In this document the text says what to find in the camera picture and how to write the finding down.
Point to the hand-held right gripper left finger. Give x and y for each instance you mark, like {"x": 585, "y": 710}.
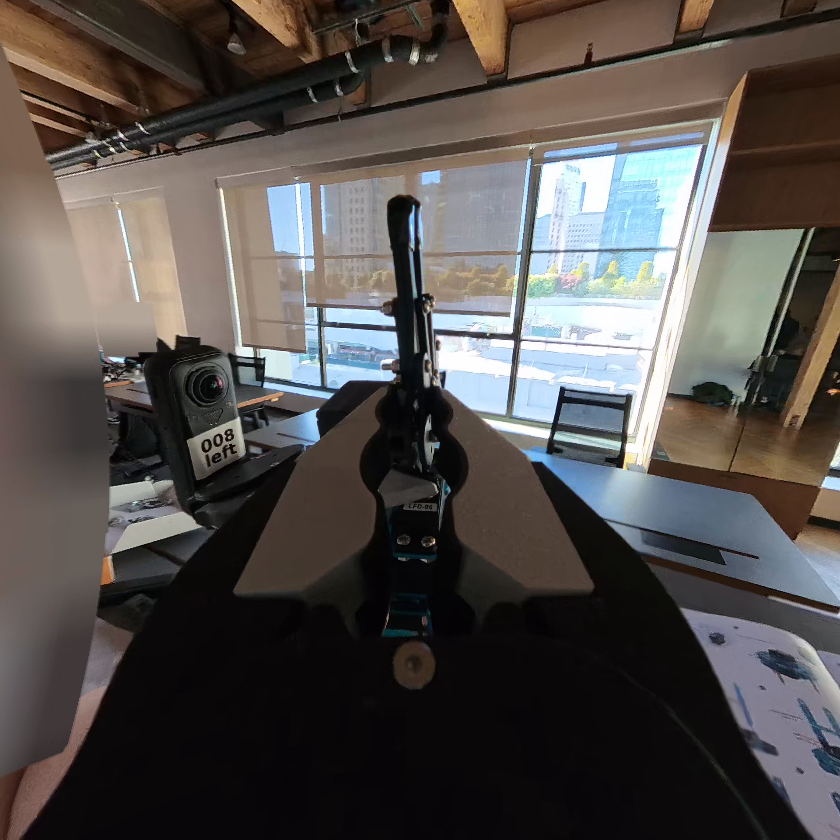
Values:
{"x": 315, "y": 512}

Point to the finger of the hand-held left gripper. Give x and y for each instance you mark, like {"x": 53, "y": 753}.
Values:
{"x": 407, "y": 489}

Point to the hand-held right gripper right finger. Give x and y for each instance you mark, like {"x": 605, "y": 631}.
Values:
{"x": 512, "y": 512}

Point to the blue toy robot arm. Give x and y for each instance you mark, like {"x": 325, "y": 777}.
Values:
{"x": 413, "y": 518}

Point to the black toy claw with servo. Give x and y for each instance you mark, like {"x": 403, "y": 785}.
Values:
{"x": 410, "y": 328}

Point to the blue-grey desk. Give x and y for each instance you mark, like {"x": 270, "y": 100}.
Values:
{"x": 656, "y": 499}

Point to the black mesh side chair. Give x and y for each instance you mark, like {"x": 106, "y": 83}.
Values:
{"x": 246, "y": 371}
{"x": 587, "y": 394}

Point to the white cardboard box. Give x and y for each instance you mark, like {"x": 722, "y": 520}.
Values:
{"x": 164, "y": 525}

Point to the beige roller blind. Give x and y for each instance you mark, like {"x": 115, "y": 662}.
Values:
{"x": 151, "y": 262}
{"x": 275, "y": 262}

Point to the black backpack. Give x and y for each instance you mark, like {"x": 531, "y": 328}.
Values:
{"x": 712, "y": 394}

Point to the assembly instruction booklet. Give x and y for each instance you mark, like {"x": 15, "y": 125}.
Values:
{"x": 754, "y": 656}

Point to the black ceiling pipes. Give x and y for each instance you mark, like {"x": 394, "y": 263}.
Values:
{"x": 229, "y": 105}

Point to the wooden wall cabinet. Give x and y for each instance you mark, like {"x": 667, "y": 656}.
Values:
{"x": 787, "y": 131}

